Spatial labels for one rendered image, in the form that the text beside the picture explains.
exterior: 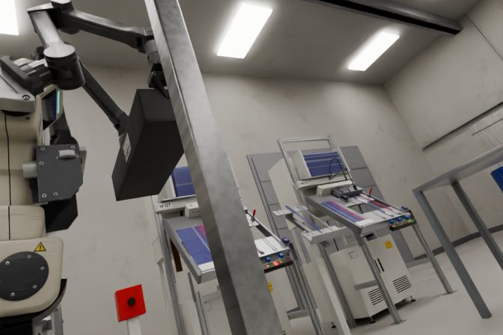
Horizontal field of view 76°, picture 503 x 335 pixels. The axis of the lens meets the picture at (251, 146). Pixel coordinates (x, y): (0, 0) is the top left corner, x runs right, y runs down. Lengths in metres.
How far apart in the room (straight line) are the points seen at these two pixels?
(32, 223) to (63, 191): 0.10
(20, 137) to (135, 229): 4.04
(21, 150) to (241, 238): 0.87
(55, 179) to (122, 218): 4.11
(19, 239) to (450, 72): 9.70
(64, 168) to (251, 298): 0.79
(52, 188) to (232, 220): 0.74
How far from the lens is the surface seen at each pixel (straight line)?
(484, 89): 9.61
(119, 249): 4.94
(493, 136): 6.93
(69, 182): 0.97
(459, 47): 9.97
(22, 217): 0.96
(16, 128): 1.06
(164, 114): 0.94
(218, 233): 0.27
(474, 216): 2.73
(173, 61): 0.35
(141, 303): 2.14
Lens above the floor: 0.53
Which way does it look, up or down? 23 degrees up
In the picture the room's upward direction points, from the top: 20 degrees counter-clockwise
